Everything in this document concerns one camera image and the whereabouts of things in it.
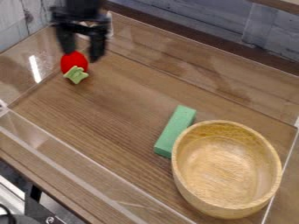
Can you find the clear acrylic tray wall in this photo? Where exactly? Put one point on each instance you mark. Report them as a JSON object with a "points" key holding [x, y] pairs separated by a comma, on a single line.
{"points": [[99, 196]]}

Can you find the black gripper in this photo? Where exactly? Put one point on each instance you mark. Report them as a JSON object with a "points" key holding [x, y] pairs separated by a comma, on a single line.
{"points": [[67, 16]]}

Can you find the green rectangular block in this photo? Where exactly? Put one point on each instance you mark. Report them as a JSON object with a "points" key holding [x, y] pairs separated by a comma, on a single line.
{"points": [[179, 122]]}

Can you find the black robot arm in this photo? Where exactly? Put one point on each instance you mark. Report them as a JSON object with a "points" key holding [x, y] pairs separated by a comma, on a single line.
{"points": [[85, 28]]}

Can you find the wooden bowl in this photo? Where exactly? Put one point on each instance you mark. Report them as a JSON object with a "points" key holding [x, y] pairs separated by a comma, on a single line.
{"points": [[226, 169]]}

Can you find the black table leg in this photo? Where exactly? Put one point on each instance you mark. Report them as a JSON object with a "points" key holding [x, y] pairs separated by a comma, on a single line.
{"points": [[35, 193]]}

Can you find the red plush fruit green leaf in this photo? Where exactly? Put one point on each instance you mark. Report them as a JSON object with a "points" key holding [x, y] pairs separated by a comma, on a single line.
{"points": [[74, 66]]}

